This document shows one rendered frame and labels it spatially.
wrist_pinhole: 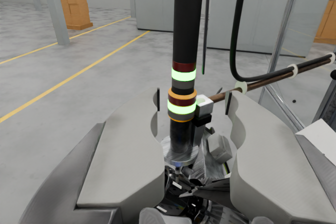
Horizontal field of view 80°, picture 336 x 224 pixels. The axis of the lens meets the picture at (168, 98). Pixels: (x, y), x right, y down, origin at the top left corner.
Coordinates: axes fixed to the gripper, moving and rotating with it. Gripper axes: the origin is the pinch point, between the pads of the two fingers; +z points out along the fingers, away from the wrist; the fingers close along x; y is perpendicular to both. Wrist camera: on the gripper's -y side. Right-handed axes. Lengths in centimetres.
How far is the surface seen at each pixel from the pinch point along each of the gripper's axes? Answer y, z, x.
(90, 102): 167, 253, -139
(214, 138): 51, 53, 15
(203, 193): 34.0, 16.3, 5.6
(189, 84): 6.6, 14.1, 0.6
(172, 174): 39.6, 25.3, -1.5
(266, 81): 11.5, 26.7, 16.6
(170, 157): 19.8, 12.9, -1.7
